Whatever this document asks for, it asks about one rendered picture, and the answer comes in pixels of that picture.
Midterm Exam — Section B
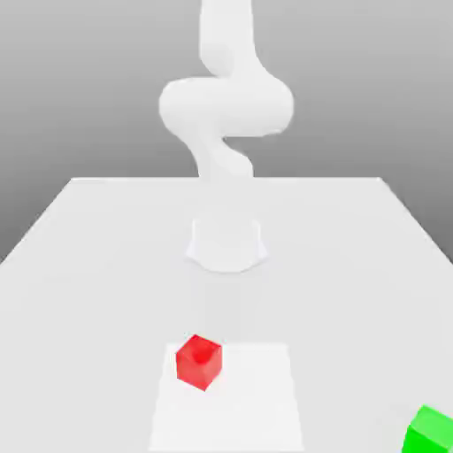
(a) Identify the small red cube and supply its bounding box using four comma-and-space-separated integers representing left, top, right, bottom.
175, 334, 224, 393

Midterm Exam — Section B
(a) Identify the small green cube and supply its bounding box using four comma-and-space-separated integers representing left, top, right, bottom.
402, 404, 453, 453

